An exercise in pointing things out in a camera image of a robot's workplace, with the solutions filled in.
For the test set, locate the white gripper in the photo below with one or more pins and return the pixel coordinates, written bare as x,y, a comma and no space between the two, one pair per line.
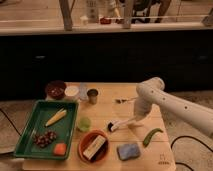
141,109

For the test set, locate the white handled black brush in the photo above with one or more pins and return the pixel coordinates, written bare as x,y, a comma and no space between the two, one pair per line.
112,126

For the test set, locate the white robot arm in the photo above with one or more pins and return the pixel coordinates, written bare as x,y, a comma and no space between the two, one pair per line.
152,92

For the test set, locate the silver fork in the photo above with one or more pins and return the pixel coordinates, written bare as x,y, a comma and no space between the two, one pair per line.
120,101

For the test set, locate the green pepper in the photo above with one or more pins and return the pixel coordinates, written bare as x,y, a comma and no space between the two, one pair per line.
149,136

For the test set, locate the blue sponge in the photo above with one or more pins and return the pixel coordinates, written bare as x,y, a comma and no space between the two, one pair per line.
128,151

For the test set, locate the metal cup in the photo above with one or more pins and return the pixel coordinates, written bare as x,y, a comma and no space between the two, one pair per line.
92,96

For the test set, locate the wooden block in bowl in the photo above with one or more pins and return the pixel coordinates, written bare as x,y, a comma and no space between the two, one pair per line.
93,148

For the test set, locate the small green cup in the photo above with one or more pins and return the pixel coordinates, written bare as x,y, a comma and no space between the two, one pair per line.
84,124

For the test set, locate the clear plastic cup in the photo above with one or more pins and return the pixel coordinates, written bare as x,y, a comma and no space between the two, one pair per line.
83,91

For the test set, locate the orange plastic bowl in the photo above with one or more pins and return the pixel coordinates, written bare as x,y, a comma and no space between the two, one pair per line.
86,140

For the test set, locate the white round container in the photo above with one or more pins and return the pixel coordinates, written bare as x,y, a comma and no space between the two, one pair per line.
72,92

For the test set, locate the yellow corn cob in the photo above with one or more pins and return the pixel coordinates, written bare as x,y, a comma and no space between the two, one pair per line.
59,115

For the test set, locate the dark red bowl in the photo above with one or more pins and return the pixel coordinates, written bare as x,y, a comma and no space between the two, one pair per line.
55,89

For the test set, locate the orange sponge block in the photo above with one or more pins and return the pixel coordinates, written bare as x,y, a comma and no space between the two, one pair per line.
60,149

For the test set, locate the green tray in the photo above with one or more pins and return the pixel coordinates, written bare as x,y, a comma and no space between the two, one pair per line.
42,111

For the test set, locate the dark grape bunch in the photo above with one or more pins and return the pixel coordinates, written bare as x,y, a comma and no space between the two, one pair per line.
45,139

